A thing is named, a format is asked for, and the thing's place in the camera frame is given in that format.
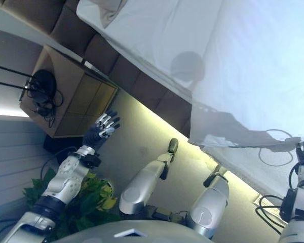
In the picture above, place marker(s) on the white fitted mattress sheet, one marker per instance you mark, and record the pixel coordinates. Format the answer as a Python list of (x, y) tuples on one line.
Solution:
[(147, 38)]

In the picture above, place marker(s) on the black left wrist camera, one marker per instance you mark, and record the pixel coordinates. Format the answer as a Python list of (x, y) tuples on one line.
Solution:
[(91, 160)]

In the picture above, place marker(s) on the silver left robot leg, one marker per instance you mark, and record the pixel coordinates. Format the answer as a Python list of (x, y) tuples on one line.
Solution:
[(142, 187)]

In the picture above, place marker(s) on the large beige pillow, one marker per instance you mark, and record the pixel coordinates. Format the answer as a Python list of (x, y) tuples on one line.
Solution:
[(110, 17)]

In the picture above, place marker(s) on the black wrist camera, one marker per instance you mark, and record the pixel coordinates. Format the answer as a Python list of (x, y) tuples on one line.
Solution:
[(288, 205), (91, 160)]

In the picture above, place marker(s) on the tufted upholstered headboard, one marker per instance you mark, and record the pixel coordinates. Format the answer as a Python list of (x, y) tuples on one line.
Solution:
[(35, 12)]

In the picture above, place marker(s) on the silver robot torso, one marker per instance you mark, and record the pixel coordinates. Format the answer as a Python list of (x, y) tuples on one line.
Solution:
[(116, 234)]

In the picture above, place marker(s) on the silver right robot leg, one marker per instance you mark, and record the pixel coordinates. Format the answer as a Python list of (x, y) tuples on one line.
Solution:
[(210, 210)]

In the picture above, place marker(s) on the wooden nightstand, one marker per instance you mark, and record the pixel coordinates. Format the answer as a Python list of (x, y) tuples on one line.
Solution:
[(71, 83)]

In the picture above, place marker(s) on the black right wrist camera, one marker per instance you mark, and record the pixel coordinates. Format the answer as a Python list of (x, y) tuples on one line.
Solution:
[(288, 205)]

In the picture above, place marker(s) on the printed paper sheet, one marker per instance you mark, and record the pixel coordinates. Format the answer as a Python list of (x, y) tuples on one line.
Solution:
[(268, 202)]

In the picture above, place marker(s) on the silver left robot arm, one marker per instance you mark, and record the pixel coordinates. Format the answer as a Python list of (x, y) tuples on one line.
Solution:
[(66, 177)]

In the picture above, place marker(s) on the white duvet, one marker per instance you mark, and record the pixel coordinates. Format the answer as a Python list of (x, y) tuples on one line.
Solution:
[(243, 76)]

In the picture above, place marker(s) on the green leafy plant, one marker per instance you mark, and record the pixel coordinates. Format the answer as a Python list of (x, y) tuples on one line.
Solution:
[(91, 200)]

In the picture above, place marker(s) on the small black box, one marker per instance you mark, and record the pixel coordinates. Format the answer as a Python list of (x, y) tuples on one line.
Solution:
[(55, 145)]

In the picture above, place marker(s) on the silver robot leg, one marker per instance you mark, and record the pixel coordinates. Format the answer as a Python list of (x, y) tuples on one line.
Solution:
[(142, 187), (210, 210)]

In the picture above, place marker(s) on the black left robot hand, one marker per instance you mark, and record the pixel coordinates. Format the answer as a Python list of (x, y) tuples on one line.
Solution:
[(98, 132)]

